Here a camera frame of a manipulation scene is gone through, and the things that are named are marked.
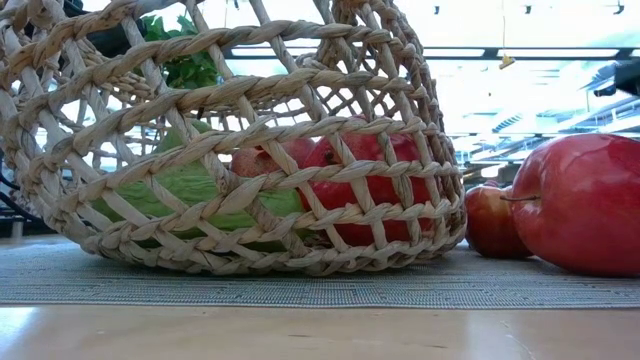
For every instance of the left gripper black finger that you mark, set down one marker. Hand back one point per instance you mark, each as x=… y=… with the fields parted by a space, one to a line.
x=117 y=42

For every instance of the green bell pepper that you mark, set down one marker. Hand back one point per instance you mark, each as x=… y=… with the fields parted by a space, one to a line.
x=187 y=172

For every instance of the bright green apple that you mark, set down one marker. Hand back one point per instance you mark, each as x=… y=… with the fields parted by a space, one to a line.
x=285 y=202

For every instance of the large red-yellow apple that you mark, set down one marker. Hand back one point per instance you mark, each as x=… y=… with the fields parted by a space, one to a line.
x=385 y=195

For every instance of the small red-yellow apple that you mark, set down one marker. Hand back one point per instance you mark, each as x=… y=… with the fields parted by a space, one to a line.
x=492 y=225

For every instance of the plain red apple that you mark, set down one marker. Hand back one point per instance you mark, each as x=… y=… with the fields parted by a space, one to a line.
x=585 y=210

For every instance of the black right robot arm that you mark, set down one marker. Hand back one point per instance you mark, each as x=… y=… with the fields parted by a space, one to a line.
x=629 y=79

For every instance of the green potted plant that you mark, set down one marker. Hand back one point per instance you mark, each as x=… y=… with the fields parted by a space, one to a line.
x=192 y=75

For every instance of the yellow hanging tag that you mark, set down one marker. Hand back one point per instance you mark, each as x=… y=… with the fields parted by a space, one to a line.
x=506 y=62

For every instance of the grey woven placemat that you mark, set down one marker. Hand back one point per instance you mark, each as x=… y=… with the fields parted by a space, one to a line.
x=450 y=290

